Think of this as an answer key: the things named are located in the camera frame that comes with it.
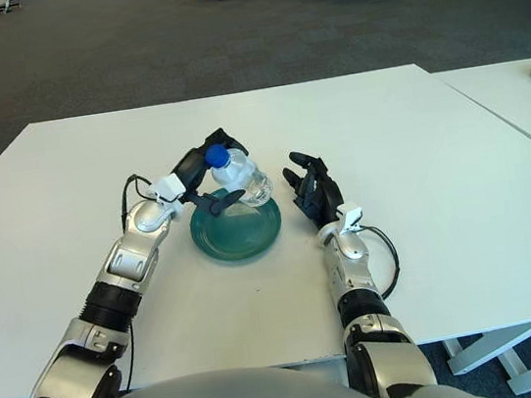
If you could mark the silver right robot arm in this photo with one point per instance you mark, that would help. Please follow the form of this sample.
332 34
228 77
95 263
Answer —
352 251

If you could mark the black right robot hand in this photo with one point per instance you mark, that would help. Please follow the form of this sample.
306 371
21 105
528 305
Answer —
324 195

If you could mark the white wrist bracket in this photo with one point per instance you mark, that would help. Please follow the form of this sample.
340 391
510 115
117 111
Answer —
351 214
167 188

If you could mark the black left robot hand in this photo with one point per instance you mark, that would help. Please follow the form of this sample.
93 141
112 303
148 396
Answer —
192 169

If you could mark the teal round plate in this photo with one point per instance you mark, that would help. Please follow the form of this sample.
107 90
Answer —
241 237

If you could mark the clear water bottle blue cap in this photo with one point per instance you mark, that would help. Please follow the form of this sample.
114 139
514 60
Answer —
247 177

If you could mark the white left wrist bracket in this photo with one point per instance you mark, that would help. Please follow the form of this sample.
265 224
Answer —
167 188

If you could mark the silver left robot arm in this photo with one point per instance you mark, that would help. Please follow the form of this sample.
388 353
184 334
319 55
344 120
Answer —
130 257

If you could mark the white table frame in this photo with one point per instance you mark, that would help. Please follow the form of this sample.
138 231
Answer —
516 366

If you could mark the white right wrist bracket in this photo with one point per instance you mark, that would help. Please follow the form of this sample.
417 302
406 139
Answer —
351 214

